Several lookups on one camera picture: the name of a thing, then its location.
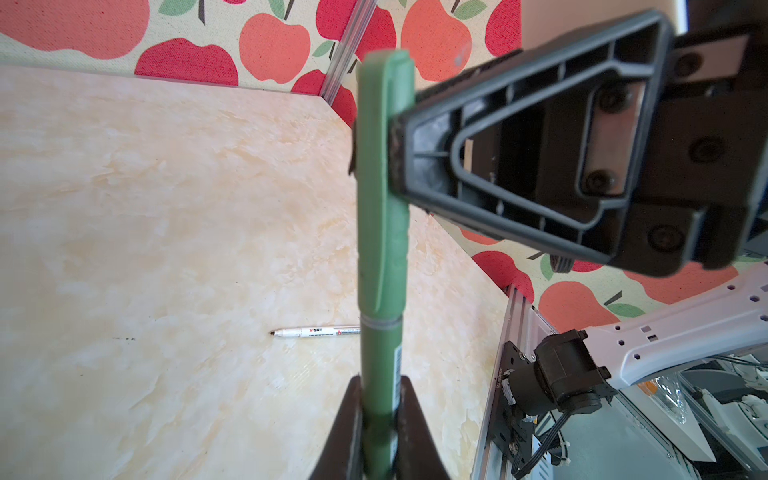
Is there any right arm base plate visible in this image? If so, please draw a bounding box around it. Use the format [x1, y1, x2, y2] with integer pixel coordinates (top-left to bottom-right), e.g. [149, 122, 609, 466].
[489, 341, 536, 478]

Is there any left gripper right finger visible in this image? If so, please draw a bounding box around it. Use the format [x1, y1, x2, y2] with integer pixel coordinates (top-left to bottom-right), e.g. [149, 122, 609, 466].
[394, 375, 450, 480]

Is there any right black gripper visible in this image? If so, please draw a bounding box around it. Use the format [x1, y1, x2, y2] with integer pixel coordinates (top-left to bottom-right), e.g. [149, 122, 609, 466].
[389, 1, 767, 276]

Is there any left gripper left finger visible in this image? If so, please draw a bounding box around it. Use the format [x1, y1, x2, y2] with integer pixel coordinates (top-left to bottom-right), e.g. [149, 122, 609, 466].
[309, 375, 364, 480]

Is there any green pen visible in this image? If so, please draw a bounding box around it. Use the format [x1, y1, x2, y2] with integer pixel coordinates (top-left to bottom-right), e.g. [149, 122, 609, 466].
[360, 315, 403, 479]

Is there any white pen brown end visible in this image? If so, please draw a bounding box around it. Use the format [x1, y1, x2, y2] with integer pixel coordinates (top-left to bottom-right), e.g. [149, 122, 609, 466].
[270, 325, 360, 338]

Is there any green pen cap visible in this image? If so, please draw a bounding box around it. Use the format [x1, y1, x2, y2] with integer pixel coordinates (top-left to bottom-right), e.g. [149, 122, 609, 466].
[354, 50, 415, 329]

